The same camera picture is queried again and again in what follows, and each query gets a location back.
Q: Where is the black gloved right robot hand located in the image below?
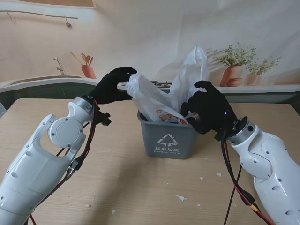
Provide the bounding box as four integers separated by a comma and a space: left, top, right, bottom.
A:
180, 81, 240, 135

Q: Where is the printed kitchen backdrop cloth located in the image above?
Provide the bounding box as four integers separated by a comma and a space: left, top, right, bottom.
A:
0, 0, 300, 118

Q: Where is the red black arm cable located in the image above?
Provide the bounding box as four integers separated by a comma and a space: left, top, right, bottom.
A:
220, 138, 274, 225
28, 99, 98, 225

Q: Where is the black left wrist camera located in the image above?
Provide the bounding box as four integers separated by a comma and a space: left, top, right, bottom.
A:
97, 111, 112, 126

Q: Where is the grey plastic waste bin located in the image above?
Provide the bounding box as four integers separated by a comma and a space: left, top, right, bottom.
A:
137, 110, 200, 160

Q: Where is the white printed plastic bag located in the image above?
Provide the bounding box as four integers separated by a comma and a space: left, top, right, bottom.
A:
125, 46, 210, 125

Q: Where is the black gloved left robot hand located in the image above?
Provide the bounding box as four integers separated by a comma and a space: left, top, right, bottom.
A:
88, 67, 138, 105

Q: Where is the red black right arm cable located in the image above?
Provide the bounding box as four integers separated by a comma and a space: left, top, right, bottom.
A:
220, 138, 274, 225

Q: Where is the red black left arm cable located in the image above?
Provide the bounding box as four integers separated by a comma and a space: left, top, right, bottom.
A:
28, 99, 98, 225

